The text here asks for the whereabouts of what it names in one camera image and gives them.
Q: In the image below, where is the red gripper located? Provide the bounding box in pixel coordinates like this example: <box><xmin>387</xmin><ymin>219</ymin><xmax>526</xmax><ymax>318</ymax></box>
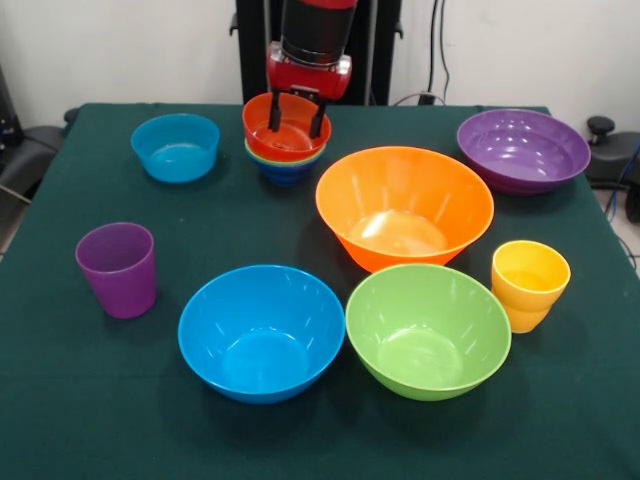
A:
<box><xmin>265</xmin><ymin>41</ymin><xmax>353</xmax><ymax>140</ymax></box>

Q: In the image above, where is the red small bowl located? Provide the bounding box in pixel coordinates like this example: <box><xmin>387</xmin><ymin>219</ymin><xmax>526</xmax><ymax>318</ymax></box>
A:
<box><xmin>241</xmin><ymin>92</ymin><xmax>333</xmax><ymax>162</ymax></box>

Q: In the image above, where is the small green bowl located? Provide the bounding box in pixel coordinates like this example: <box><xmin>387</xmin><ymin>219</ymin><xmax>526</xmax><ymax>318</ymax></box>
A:
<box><xmin>244</xmin><ymin>139</ymin><xmax>330</xmax><ymax>168</ymax></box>

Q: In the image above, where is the dark blue small bowl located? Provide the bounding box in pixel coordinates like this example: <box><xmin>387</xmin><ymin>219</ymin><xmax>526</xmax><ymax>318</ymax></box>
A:
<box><xmin>243</xmin><ymin>139</ymin><xmax>329</xmax><ymax>188</ymax></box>

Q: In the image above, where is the large orange bowl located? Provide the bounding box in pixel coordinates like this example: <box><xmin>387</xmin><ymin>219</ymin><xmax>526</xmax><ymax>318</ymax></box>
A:
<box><xmin>315</xmin><ymin>145</ymin><xmax>495</xmax><ymax>274</ymax></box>

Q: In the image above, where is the light blue small bowl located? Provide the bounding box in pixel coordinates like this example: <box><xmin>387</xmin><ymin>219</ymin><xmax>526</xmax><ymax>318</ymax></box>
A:
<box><xmin>130</xmin><ymin>113</ymin><xmax>221</xmax><ymax>185</ymax></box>

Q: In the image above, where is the large blue bowl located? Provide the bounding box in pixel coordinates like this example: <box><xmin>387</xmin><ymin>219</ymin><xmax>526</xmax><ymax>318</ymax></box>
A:
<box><xmin>177</xmin><ymin>264</ymin><xmax>347</xmax><ymax>406</ymax></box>

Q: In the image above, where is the large purple bowl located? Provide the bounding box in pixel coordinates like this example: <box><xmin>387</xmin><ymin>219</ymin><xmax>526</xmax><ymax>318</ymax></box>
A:
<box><xmin>456</xmin><ymin>108</ymin><xmax>592</xmax><ymax>197</ymax></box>

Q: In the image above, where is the purple cup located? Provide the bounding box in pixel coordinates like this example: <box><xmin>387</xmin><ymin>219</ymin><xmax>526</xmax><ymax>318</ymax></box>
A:
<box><xmin>74</xmin><ymin>221</ymin><xmax>158</xmax><ymax>320</ymax></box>

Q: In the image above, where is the large green bowl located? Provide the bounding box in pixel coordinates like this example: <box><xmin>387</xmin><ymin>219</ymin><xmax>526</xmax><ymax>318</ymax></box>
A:
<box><xmin>345</xmin><ymin>262</ymin><xmax>513</xmax><ymax>402</ymax></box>

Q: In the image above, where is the dark green tablecloth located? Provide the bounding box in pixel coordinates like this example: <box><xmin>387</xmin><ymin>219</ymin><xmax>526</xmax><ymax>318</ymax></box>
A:
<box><xmin>0</xmin><ymin>102</ymin><xmax>640</xmax><ymax>480</ymax></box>

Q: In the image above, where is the black wall cable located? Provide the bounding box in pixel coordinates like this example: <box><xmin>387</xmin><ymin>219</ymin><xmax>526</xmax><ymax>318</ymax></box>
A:
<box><xmin>427</xmin><ymin>0</ymin><xmax>451</xmax><ymax>105</ymax></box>

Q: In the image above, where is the black pedestal leg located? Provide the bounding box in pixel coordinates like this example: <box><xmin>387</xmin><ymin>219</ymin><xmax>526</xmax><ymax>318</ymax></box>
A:
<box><xmin>584</xmin><ymin>115</ymin><xmax>640</xmax><ymax>224</ymax></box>
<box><xmin>0</xmin><ymin>107</ymin><xmax>80</xmax><ymax>201</ymax></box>

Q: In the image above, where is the blue floor cable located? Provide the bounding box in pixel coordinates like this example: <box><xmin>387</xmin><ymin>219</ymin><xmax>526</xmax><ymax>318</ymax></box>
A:
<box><xmin>603</xmin><ymin>142</ymin><xmax>640</xmax><ymax>221</ymax></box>

